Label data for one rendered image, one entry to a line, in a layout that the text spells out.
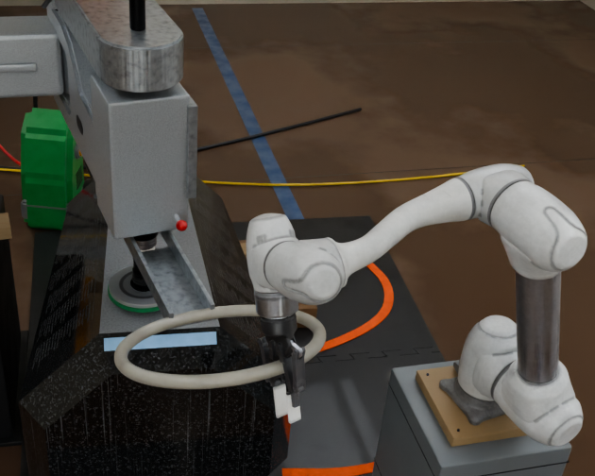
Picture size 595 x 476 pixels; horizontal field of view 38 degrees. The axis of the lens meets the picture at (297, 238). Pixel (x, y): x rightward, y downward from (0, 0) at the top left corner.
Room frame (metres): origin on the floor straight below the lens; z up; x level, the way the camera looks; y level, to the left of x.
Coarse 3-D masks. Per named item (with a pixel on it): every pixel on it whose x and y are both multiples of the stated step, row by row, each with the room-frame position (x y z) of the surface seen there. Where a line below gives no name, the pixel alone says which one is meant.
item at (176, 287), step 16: (128, 240) 2.02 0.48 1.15; (176, 240) 2.02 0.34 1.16; (144, 256) 1.99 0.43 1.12; (160, 256) 2.00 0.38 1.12; (176, 256) 1.99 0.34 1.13; (144, 272) 1.88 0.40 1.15; (160, 272) 1.92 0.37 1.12; (176, 272) 1.93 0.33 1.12; (192, 272) 1.87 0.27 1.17; (160, 288) 1.79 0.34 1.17; (176, 288) 1.85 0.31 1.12; (192, 288) 1.86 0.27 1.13; (160, 304) 1.76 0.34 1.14; (176, 304) 1.78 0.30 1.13; (192, 304) 1.79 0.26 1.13; (208, 304) 1.75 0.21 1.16; (208, 320) 1.73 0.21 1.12
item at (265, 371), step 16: (160, 320) 1.67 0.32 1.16; (176, 320) 1.69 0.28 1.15; (192, 320) 1.71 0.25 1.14; (304, 320) 1.64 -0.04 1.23; (128, 336) 1.57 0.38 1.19; (144, 336) 1.60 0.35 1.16; (320, 336) 1.51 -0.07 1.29; (128, 368) 1.38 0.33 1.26; (256, 368) 1.34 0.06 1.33; (272, 368) 1.35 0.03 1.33; (160, 384) 1.32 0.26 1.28; (176, 384) 1.31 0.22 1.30; (192, 384) 1.30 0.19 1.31; (208, 384) 1.30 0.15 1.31; (224, 384) 1.31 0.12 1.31; (240, 384) 1.32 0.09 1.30
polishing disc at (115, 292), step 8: (120, 272) 2.16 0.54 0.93; (128, 272) 2.17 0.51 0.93; (112, 280) 2.11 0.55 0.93; (120, 280) 2.12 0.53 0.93; (128, 280) 2.12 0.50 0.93; (112, 288) 2.08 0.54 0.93; (120, 288) 2.08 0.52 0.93; (128, 288) 2.08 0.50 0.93; (112, 296) 2.05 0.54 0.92; (120, 296) 2.04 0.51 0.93; (128, 296) 2.05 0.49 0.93; (136, 296) 2.05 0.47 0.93; (144, 296) 2.06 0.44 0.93; (152, 296) 2.06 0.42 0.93; (128, 304) 2.01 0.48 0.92; (136, 304) 2.01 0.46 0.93; (144, 304) 2.01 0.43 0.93; (152, 304) 2.02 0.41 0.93
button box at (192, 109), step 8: (192, 104) 2.08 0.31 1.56; (192, 112) 2.07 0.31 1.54; (192, 120) 2.07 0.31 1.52; (192, 128) 2.07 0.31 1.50; (192, 136) 2.07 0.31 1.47; (192, 144) 2.07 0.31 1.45; (192, 152) 2.07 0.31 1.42; (192, 160) 2.07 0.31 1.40; (192, 168) 2.07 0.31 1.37; (192, 176) 2.07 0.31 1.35; (192, 184) 2.07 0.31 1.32; (192, 192) 2.07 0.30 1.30
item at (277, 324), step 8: (264, 320) 1.39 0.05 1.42; (272, 320) 1.38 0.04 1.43; (280, 320) 1.38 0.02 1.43; (288, 320) 1.39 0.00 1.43; (296, 320) 1.41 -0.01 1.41; (264, 328) 1.39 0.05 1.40; (272, 328) 1.38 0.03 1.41; (280, 328) 1.38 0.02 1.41; (288, 328) 1.38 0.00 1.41; (296, 328) 1.40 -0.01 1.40; (272, 336) 1.40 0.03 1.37; (280, 336) 1.38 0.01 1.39; (288, 336) 1.38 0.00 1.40; (288, 344) 1.37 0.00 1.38; (288, 352) 1.37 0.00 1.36
